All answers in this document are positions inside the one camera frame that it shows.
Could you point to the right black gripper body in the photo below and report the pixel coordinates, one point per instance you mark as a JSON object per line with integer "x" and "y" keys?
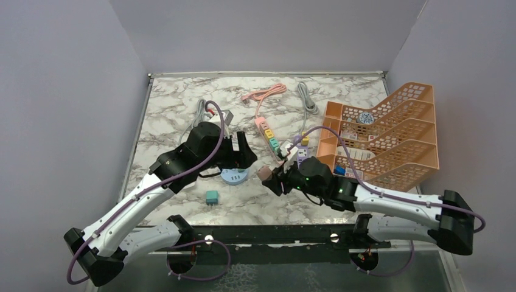
{"x": 292, "y": 179}

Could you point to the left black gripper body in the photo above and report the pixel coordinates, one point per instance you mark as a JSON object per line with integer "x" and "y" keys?
{"x": 226, "y": 157}

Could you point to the yellow plug adapter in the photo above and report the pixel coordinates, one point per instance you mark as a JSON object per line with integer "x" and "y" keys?
{"x": 305, "y": 141}
{"x": 269, "y": 134}

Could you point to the brown pink plug adapter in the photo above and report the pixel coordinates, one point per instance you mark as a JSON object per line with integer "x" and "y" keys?
{"x": 264, "y": 126}

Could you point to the green plug adapter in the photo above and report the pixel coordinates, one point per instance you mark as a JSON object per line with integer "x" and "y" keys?
{"x": 276, "y": 148}

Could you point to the teal plug adapter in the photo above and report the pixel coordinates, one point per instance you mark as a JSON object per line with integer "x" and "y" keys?
{"x": 212, "y": 197}
{"x": 273, "y": 142}

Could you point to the pink power strip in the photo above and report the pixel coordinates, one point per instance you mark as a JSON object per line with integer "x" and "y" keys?
{"x": 257, "y": 122}

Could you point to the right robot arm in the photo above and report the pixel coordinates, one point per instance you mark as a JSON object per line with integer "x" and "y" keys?
{"x": 446, "y": 220}

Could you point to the round blue power strip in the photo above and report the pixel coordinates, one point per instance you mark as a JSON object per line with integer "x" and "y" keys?
{"x": 234, "y": 177}

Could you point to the purple power strip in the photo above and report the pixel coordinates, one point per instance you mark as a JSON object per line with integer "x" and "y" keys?
{"x": 302, "y": 153}

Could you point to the blue small box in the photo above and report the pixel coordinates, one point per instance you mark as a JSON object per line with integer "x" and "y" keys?
{"x": 339, "y": 170}

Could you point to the round blue patterned disc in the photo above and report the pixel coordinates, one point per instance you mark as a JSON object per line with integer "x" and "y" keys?
{"x": 365, "y": 118}

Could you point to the orange plastic file rack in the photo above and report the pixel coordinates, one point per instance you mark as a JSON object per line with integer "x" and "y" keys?
{"x": 398, "y": 151}

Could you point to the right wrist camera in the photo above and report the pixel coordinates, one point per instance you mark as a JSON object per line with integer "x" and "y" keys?
{"x": 288, "y": 153}

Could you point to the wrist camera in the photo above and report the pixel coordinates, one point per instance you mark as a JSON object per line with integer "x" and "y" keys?
{"x": 227, "y": 117}
{"x": 288, "y": 153}

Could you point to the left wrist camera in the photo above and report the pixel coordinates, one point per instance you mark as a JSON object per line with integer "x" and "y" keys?
{"x": 227, "y": 117}

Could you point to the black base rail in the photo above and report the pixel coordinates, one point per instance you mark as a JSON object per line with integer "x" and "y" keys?
{"x": 227, "y": 245}

